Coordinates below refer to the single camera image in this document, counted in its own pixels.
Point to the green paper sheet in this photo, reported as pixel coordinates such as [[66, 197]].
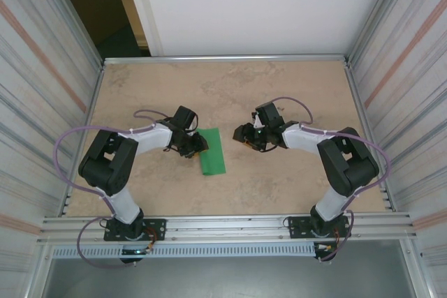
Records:
[[211, 151]]

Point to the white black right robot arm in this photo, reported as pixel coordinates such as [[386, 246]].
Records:
[[331, 200]]

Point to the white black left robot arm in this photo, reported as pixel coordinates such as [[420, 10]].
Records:
[[118, 200]]

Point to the grey metal sheet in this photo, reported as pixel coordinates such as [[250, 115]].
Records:
[[227, 280]]

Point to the small circuit board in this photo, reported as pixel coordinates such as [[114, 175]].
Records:
[[134, 251]]

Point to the aluminium table edge rail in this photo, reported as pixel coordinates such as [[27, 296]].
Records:
[[369, 137], [92, 109], [227, 59]]

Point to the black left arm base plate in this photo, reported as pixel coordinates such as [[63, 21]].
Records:
[[157, 224]]

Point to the long aluminium mounting rail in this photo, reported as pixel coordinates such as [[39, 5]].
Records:
[[227, 228]]

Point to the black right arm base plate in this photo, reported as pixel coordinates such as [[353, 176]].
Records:
[[297, 224]]

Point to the white door frame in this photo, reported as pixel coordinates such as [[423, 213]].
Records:
[[139, 8]]

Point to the corrugated enclosure side panel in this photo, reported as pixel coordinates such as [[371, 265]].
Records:
[[412, 85], [35, 85]]

